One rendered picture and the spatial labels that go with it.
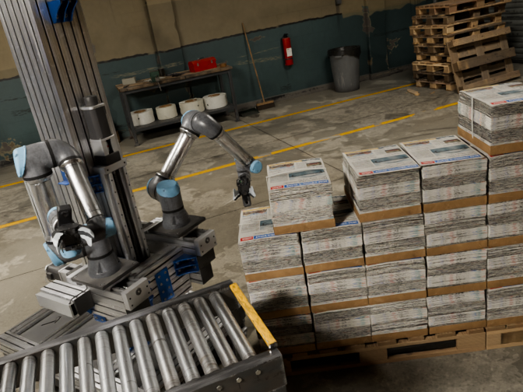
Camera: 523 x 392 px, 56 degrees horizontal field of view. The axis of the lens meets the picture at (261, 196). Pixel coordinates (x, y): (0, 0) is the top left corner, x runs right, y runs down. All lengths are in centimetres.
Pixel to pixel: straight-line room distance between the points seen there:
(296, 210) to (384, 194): 40
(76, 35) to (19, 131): 635
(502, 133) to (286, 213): 100
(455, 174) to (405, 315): 76
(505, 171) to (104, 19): 712
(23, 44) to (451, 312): 236
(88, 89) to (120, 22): 619
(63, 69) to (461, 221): 192
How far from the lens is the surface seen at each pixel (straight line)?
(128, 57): 863
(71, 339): 205
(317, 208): 226
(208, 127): 263
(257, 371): 166
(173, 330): 189
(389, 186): 229
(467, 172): 238
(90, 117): 238
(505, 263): 266
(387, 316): 263
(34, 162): 216
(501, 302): 278
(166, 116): 823
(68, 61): 241
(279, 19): 931
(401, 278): 252
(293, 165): 248
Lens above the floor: 187
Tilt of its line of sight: 22 degrees down
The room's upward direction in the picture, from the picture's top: 10 degrees counter-clockwise
